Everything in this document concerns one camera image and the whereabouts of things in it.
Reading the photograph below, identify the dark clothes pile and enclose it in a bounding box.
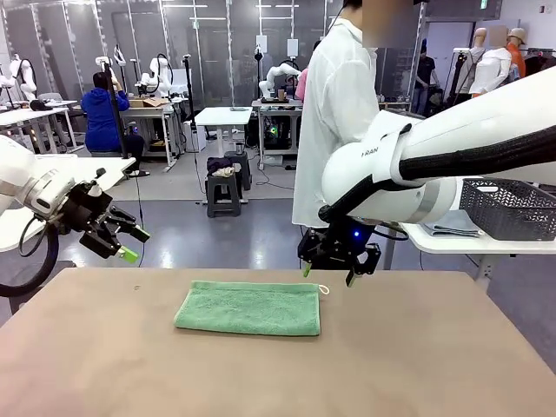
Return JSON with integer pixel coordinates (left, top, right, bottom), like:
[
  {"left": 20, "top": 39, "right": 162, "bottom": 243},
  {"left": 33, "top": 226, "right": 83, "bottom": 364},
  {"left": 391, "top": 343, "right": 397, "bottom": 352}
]
[{"left": 206, "top": 156, "right": 238, "bottom": 179}]

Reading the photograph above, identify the black tripod pole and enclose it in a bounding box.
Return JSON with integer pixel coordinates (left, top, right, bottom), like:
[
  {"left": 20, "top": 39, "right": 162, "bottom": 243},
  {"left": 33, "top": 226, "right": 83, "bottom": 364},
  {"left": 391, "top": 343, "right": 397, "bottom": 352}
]
[{"left": 98, "top": 60, "right": 131, "bottom": 161}]

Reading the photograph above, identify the person in blue hoodie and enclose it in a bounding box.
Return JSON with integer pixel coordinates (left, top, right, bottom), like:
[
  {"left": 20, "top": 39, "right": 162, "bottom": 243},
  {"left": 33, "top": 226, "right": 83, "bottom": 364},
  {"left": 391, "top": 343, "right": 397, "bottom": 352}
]
[{"left": 80, "top": 71, "right": 145, "bottom": 158}]

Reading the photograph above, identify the white desk with thin legs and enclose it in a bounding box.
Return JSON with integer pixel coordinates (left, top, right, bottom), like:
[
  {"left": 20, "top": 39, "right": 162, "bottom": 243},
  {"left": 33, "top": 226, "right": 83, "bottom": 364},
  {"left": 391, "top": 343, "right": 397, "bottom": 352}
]
[{"left": 0, "top": 99, "right": 83, "bottom": 156}]

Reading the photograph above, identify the person in black t-shirt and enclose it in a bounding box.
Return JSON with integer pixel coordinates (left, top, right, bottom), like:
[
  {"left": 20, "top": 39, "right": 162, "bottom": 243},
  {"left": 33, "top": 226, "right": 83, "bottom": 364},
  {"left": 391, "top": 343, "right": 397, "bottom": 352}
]
[{"left": 414, "top": 38, "right": 439, "bottom": 116}]

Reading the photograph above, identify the clothes rack with dark garments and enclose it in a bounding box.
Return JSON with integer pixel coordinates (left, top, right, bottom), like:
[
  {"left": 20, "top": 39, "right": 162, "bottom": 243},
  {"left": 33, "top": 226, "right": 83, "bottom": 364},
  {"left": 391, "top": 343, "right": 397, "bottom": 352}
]
[{"left": 519, "top": 47, "right": 556, "bottom": 80}]

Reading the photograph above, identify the mannequin with white shirt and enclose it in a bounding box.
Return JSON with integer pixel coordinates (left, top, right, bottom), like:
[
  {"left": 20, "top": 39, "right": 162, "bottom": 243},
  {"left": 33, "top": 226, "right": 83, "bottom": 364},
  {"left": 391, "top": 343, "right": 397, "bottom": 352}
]
[{"left": 468, "top": 24, "right": 513, "bottom": 97}]

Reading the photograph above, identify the grey plastic lattice basket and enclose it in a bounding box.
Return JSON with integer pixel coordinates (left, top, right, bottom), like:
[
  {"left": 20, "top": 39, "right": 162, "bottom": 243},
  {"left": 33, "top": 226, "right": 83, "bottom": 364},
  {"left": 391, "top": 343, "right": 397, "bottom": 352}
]
[{"left": 459, "top": 176, "right": 556, "bottom": 242}]

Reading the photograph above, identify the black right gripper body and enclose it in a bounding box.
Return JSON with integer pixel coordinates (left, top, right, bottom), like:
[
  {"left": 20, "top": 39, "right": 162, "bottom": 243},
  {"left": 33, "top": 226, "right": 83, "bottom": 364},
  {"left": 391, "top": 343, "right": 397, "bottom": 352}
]
[{"left": 308, "top": 221, "right": 374, "bottom": 270}]

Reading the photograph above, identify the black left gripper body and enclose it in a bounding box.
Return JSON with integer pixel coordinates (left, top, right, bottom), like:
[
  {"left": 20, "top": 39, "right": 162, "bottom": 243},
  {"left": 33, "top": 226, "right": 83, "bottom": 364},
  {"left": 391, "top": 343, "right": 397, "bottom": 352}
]
[{"left": 63, "top": 182, "right": 116, "bottom": 235}]

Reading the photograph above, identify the black braided cable sleeve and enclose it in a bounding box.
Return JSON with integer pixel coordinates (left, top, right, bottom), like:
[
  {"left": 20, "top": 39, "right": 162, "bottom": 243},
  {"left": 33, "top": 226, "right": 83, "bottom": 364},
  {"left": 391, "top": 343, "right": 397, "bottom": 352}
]
[{"left": 318, "top": 123, "right": 556, "bottom": 225}]

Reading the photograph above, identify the white table with rounded corner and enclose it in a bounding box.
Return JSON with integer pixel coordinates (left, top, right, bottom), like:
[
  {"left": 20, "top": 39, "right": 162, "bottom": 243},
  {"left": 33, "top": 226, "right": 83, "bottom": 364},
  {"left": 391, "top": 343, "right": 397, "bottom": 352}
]
[
  {"left": 0, "top": 155, "right": 137, "bottom": 254},
  {"left": 382, "top": 208, "right": 556, "bottom": 291}
]

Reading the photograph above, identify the person in pink hoodie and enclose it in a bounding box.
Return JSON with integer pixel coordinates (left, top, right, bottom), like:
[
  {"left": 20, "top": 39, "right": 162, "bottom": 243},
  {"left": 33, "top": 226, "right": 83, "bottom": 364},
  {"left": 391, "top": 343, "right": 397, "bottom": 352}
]
[{"left": 295, "top": 41, "right": 322, "bottom": 106}]

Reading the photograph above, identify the black stand pole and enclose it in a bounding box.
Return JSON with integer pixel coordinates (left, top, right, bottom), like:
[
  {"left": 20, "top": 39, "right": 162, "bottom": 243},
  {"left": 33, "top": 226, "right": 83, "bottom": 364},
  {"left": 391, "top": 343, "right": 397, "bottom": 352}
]
[{"left": 181, "top": 54, "right": 199, "bottom": 153}]

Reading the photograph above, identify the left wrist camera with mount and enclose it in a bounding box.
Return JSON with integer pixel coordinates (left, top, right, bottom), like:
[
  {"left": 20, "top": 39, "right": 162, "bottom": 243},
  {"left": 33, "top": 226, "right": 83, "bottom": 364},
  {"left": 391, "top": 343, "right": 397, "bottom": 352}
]
[{"left": 85, "top": 167, "right": 108, "bottom": 197}]

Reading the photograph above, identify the person in white shirt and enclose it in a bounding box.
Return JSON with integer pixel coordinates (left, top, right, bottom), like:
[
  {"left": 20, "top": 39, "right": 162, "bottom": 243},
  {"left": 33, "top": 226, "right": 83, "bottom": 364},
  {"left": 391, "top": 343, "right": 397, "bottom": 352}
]
[{"left": 291, "top": 0, "right": 429, "bottom": 231}]

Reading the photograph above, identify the open cardboard box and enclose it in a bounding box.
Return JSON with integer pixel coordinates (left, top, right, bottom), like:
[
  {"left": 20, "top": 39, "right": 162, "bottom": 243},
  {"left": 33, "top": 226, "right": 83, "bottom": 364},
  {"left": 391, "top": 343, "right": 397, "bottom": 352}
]
[{"left": 129, "top": 97, "right": 171, "bottom": 109}]

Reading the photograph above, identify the mannequin with grey top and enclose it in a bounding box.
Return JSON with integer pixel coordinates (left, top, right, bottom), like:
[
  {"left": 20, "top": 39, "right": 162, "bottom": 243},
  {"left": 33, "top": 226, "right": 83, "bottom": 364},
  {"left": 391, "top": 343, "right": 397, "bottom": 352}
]
[{"left": 453, "top": 26, "right": 487, "bottom": 95}]

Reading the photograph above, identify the white desk with metal frame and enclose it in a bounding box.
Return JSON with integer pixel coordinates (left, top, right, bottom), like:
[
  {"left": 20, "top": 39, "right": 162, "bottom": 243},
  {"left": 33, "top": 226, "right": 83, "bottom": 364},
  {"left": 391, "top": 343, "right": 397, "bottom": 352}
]
[{"left": 119, "top": 102, "right": 189, "bottom": 174}]

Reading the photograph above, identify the black bags pile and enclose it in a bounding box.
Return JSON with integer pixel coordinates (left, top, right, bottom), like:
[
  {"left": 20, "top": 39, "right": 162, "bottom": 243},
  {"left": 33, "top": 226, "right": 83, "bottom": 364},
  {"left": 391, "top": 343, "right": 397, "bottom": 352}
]
[{"left": 427, "top": 85, "right": 445, "bottom": 116}]

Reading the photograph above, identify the grey plastic stool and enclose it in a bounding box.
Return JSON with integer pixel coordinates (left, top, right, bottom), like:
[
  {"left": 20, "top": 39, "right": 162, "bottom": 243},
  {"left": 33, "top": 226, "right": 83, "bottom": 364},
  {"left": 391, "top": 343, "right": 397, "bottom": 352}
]
[
  {"left": 205, "top": 172, "right": 242, "bottom": 219},
  {"left": 225, "top": 150, "right": 253, "bottom": 192}
]

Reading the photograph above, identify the green terry towel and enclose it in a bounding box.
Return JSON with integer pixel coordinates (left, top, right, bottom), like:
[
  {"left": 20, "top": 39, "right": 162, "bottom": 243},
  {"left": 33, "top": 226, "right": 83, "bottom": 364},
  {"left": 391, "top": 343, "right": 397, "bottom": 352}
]
[{"left": 173, "top": 280, "right": 331, "bottom": 338}]

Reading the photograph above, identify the white height-adjustable desk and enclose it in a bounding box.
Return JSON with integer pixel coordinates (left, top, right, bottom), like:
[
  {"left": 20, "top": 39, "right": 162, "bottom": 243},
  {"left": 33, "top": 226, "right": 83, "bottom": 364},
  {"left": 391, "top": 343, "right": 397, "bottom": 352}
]
[{"left": 194, "top": 106, "right": 254, "bottom": 205}]

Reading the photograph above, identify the dark grey round-hole stool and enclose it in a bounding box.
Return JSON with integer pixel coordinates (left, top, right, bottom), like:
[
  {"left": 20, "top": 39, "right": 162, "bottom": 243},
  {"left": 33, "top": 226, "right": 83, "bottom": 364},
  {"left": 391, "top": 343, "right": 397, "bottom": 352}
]
[{"left": 7, "top": 260, "right": 78, "bottom": 314}]

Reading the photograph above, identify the mannequin with orange shirt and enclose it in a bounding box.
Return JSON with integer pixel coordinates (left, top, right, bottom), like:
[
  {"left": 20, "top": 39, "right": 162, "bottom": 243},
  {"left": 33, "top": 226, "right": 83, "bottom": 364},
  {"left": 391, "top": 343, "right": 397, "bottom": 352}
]
[{"left": 506, "top": 26, "right": 529, "bottom": 80}]

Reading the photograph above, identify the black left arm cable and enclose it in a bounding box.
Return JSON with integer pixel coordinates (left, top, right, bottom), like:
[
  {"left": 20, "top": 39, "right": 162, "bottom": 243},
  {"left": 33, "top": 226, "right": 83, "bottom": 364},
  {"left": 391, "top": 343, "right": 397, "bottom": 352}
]
[{"left": 0, "top": 212, "right": 61, "bottom": 299}]

